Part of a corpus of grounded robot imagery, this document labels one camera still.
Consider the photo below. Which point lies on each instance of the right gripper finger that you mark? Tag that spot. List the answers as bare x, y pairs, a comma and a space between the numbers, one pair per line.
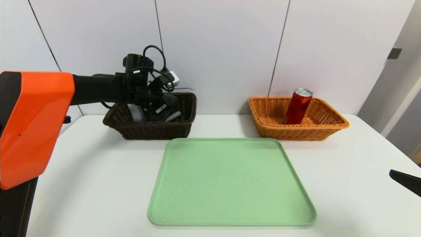
408, 182

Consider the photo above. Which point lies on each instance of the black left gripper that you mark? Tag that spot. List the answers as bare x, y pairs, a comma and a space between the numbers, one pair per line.
160, 109

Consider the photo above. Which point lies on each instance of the dark grey towel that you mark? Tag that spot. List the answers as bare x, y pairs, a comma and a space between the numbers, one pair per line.
170, 99

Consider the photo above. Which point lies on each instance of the white plastic bottle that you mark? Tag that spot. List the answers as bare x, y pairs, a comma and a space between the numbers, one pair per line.
135, 113

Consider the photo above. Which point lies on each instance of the red soda can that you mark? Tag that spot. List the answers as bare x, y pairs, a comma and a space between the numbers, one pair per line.
297, 108

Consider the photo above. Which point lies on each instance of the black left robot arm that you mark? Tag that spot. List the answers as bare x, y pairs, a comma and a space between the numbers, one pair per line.
33, 125

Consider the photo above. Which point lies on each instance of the dark brown wicker basket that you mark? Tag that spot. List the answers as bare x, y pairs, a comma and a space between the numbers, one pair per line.
154, 130

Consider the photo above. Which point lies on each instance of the orange wicker basket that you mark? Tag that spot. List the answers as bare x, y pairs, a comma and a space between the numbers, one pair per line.
315, 131

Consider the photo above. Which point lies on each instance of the light green plastic tray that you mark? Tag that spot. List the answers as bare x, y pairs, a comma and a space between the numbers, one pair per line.
230, 184

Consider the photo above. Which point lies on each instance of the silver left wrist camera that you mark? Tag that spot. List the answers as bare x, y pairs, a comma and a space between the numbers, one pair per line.
172, 79

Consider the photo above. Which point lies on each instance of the dark wall fixture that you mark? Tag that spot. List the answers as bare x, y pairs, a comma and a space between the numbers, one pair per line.
394, 53

